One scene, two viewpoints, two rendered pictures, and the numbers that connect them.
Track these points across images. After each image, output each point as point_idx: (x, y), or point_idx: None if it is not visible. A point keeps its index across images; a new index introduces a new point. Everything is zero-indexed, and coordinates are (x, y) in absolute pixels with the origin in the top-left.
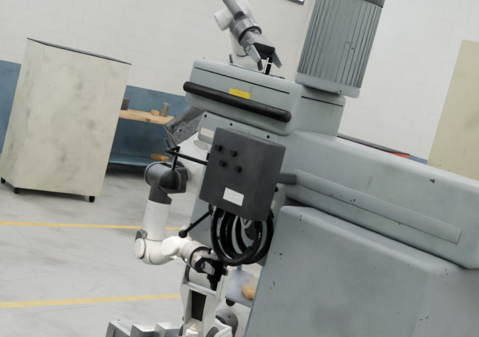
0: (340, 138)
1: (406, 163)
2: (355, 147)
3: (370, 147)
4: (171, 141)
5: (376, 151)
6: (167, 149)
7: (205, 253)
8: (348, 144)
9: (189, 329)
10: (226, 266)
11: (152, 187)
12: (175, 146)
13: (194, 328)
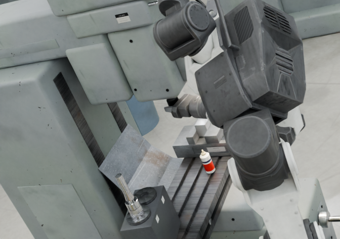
0: (47, 7)
1: (1, 5)
2: None
3: (24, 12)
4: (302, 49)
5: (19, 8)
6: None
7: (188, 100)
8: None
9: (206, 152)
10: (172, 113)
11: None
12: (200, 1)
13: (201, 152)
